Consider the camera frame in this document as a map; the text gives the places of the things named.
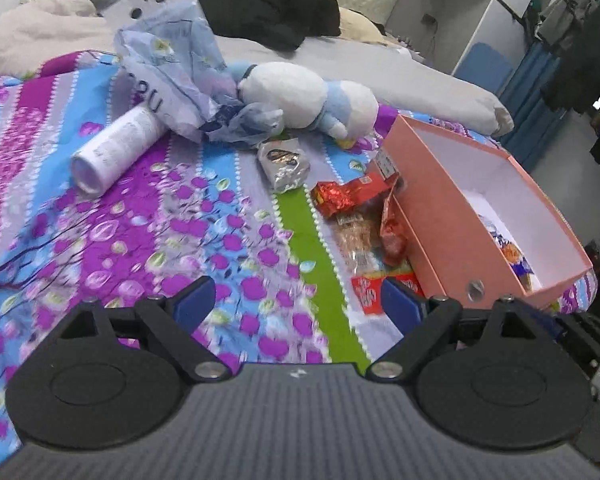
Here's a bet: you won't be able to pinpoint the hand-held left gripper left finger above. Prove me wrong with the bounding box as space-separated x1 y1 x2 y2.
60 276 231 382

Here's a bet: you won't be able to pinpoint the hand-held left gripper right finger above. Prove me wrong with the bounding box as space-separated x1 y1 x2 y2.
365 276 563 382

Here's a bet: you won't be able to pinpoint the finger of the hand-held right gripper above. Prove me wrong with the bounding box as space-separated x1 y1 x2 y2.
547 309 600 363

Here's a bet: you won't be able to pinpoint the red white snack packet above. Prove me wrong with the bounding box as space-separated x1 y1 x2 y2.
351 270 426 316

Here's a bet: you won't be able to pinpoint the blue shrimp print snack packet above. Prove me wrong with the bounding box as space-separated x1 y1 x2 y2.
480 212 537 292

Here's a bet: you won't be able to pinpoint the pink cardboard box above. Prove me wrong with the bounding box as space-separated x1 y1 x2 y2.
380 114 594 312

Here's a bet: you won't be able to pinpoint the long red snack packet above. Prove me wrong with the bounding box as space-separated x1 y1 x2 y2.
370 150 409 267

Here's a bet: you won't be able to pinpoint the purple floral bed sheet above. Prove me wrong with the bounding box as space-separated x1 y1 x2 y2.
0 50 598 461

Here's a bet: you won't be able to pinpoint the red foil snack packet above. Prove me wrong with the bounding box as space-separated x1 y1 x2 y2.
311 172 389 219

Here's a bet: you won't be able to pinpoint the silver snack packet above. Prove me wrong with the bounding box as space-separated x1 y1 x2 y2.
256 137 312 194

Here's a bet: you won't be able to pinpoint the white cylinder can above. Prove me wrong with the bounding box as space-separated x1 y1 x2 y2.
70 106 169 197

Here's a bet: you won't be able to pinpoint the blue curtain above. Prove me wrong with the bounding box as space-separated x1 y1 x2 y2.
497 42 572 172

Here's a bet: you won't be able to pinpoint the grey blanket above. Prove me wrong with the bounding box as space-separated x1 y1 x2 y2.
215 7 515 137

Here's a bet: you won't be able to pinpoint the white blue plush toy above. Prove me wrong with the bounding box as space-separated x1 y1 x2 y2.
230 61 379 142

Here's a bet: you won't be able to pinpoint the blue plastic bag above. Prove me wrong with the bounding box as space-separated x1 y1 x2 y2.
95 0 286 149

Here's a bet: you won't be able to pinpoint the blue board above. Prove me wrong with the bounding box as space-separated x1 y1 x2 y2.
452 42 515 97

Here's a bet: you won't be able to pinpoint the dark hanging clothes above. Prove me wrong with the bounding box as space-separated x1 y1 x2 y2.
535 0 600 117

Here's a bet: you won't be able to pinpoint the beige pillow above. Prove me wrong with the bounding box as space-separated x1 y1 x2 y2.
339 7 397 44

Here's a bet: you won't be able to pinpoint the black clothing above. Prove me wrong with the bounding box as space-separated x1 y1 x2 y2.
182 0 342 52

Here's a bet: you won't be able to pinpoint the cream blanket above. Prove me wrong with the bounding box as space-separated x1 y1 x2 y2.
0 0 122 79

